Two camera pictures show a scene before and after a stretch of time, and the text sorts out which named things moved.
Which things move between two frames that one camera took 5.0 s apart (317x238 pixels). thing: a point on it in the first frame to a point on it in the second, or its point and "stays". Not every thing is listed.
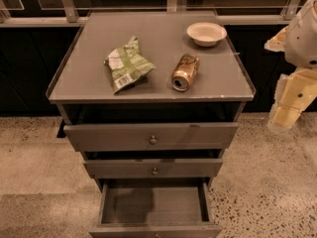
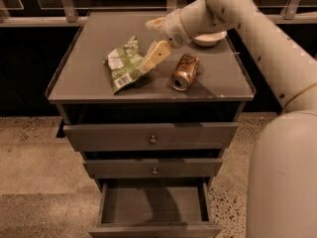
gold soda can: [185, 71] stays
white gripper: [302, 41] to [171, 30]
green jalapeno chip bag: [127, 64] stays
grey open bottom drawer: [157, 207] stays
